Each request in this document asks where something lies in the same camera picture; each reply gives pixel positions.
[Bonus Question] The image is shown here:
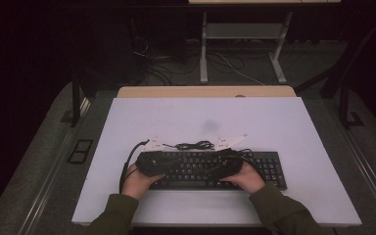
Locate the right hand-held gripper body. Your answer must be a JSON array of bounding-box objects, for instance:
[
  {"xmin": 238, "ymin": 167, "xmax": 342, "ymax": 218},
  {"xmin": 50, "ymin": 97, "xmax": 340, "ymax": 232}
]
[{"xmin": 214, "ymin": 133, "xmax": 250, "ymax": 180}]

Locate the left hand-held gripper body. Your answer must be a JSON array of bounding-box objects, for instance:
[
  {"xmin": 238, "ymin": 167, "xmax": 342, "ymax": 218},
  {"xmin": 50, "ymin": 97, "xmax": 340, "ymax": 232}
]
[{"xmin": 134, "ymin": 136, "xmax": 167, "ymax": 178}]

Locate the black computer keyboard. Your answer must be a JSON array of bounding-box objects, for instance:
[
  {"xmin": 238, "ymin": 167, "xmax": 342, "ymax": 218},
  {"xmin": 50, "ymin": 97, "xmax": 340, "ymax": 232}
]
[{"xmin": 148, "ymin": 150, "xmax": 289, "ymax": 192}]

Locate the person's left hand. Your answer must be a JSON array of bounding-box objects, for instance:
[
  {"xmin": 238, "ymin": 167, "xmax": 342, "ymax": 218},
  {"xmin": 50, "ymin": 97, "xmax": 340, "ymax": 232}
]
[{"xmin": 120, "ymin": 163, "xmax": 166, "ymax": 201}]

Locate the person's right hand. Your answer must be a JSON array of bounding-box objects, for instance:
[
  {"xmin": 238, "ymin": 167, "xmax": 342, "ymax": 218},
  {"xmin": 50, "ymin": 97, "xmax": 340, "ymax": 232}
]
[{"xmin": 219, "ymin": 161, "xmax": 267, "ymax": 196}]

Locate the white board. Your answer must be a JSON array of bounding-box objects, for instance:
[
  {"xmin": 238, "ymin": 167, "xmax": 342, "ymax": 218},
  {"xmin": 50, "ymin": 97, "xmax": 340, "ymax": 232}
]
[{"xmin": 70, "ymin": 96, "xmax": 363, "ymax": 228}]

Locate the wooden table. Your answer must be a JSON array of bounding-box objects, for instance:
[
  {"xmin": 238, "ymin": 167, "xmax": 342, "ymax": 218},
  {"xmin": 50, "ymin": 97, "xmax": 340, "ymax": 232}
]
[{"xmin": 116, "ymin": 84, "xmax": 298, "ymax": 99}]

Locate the black metal stand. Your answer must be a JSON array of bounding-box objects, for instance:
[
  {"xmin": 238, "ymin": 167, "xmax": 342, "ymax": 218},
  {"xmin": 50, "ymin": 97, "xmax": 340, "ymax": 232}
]
[{"xmin": 294, "ymin": 14, "xmax": 376, "ymax": 131}]

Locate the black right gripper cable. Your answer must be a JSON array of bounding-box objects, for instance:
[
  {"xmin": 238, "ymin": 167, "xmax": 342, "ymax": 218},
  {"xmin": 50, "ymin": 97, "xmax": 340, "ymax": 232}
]
[{"xmin": 237, "ymin": 152, "xmax": 259, "ymax": 174}]

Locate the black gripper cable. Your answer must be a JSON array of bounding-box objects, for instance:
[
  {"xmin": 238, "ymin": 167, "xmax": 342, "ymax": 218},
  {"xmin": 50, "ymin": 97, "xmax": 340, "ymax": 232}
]
[
  {"xmin": 118, "ymin": 138, "xmax": 151, "ymax": 195},
  {"xmin": 237, "ymin": 152, "xmax": 259, "ymax": 174}
]

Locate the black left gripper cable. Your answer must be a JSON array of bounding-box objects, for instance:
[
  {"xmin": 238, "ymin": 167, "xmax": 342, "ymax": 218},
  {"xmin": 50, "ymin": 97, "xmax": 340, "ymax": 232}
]
[{"xmin": 118, "ymin": 138, "xmax": 151, "ymax": 195}]

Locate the black keyboard cable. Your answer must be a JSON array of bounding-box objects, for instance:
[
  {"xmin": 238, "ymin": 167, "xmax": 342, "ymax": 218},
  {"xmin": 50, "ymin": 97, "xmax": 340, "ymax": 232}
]
[{"xmin": 162, "ymin": 140, "xmax": 255, "ymax": 155}]

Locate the black floor socket frame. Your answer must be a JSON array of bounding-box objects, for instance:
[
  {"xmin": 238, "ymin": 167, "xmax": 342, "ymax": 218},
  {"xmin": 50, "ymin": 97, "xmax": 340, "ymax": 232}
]
[{"xmin": 66, "ymin": 138, "xmax": 94, "ymax": 165}]

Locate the white floor cable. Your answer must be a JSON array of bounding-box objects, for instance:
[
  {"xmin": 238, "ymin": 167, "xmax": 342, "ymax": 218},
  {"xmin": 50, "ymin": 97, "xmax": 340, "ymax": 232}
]
[{"xmin": 214, "ymin": 52, "xmax": 266, "ymax": 87}]

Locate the tangle of black floor cables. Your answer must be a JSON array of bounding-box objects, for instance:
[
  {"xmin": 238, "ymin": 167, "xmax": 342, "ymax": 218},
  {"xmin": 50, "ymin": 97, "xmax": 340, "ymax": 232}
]
[{"xmin": 129, "ymin": 16, "xmax": 201, "ymax": 86}]

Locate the aluminium rail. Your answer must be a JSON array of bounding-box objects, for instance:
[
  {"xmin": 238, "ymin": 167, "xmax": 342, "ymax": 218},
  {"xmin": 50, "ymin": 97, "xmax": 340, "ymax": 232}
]
[
  {"xmin": 324, "ymin": 97, "xmax": 376, "ymax": 224},
  {"xmin": 19, "ymin": 97, "xmax": 93, "ymax": 235}
]

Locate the grey metal desk frame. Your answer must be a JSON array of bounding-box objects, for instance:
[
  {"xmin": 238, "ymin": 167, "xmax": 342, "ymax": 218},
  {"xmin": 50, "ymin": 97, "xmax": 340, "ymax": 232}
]
[{"xmin": 188, "ymin": 0, "xmax": 343, "ymax": 85}]

